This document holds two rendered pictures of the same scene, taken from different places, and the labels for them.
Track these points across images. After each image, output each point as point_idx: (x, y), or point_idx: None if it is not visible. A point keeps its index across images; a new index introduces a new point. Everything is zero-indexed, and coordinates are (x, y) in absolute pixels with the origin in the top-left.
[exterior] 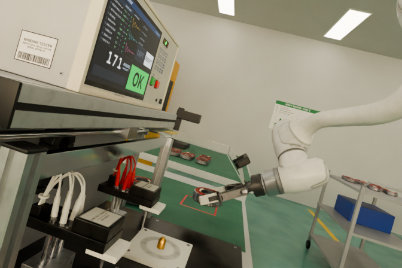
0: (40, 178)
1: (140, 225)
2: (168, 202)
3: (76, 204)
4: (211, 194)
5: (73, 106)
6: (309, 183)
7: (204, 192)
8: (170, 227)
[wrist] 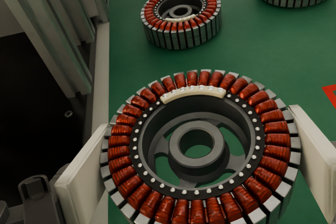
0: None
1: (14, 106)
2: (286, 66)
3: None
4: (73, 161)
5: None
6: None
7: (229, 112)
8: (46, 155)
